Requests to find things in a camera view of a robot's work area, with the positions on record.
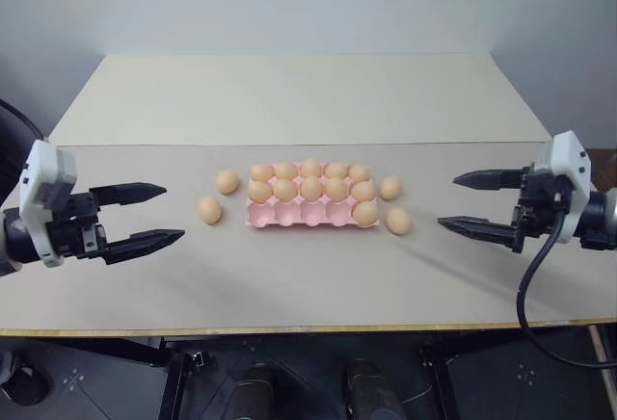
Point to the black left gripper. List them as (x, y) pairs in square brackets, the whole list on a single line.
[(77, 232)]

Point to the pink egg tray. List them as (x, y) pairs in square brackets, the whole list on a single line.
[(299, 215)]

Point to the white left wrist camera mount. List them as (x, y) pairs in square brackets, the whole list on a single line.
[(45, 174)]

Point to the black table frame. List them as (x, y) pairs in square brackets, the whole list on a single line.
[(174, 381)]

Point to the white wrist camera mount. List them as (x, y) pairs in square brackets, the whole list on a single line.
[(573, 174), (45, 174)]

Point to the dark rounded shape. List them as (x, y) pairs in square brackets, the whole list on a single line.
[(255, 391), (21, 379), (373, 391)]

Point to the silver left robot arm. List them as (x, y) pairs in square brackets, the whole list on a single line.
[(14, 242)]

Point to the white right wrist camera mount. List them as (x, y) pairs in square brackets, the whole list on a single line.
[(573, 174)]

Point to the brown wooden object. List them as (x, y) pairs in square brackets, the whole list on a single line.
[(605, 167)]

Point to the beige egg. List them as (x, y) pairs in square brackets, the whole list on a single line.
[(311, 188), (311, 167), (363, 191), (336, 189), (259, 191), (262, 171), (391, 187), (285, 170), (359, 173), (209, 209), (398, 220), (285, 189), (226, 182), (366, 212), (336, 170)]

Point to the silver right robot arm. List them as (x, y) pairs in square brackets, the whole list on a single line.
[(602, 220)]

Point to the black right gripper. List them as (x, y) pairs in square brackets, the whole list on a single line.
[(537, 203)]

